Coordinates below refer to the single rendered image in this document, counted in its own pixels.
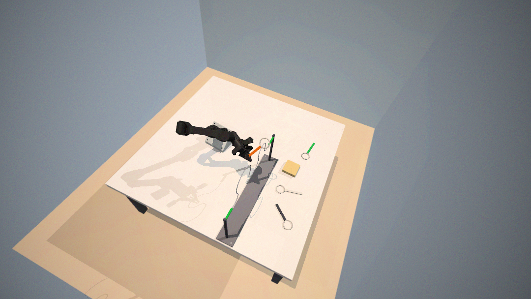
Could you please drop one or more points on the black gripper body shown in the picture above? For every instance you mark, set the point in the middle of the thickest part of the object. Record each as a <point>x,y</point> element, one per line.
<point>238,147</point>

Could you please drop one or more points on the tan square block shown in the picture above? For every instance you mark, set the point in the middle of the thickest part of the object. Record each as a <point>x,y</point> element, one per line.
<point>291,168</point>

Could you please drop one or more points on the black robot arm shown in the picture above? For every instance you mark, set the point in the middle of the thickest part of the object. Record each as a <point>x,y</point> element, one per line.
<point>222,134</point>

